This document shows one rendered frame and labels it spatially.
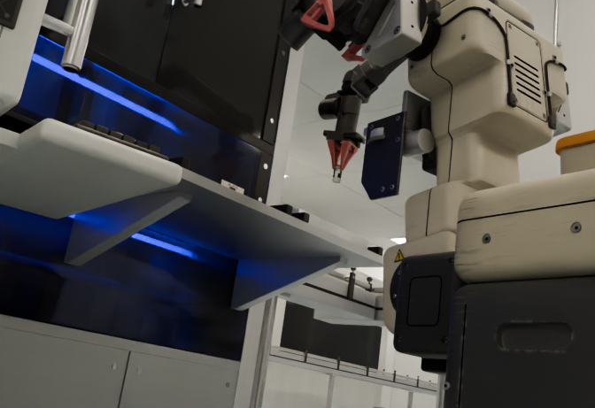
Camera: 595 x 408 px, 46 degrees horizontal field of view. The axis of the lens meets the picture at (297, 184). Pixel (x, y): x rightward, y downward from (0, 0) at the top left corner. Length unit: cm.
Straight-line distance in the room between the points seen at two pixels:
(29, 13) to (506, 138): 80
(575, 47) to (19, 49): 272
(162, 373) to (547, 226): 112
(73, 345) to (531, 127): 101
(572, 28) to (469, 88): 213
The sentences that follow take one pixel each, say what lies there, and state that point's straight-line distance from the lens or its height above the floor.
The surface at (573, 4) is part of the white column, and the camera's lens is 344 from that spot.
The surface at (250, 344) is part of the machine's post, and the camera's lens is 193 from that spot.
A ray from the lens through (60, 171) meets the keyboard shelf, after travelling 103.
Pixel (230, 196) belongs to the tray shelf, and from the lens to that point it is 132.
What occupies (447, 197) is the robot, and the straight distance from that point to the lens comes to 118.
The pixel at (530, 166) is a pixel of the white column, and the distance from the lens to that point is 316.
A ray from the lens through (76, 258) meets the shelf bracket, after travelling 153.
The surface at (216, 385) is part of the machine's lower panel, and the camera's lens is 185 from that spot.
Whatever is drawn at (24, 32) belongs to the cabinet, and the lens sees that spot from 93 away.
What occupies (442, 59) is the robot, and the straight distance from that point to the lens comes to 126.
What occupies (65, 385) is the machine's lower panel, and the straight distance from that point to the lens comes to 159.
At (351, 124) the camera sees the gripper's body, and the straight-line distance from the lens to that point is 189.
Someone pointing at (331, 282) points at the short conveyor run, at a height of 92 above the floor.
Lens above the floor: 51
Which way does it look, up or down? 17 degrees up
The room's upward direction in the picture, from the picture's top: 8 degrees clockwise
